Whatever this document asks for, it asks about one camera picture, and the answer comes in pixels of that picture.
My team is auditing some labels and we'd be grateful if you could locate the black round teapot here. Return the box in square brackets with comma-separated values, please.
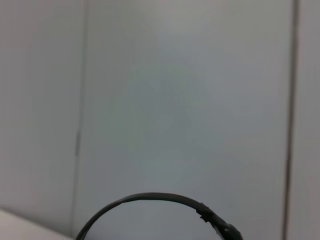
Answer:
[74, 191, 245, 240]

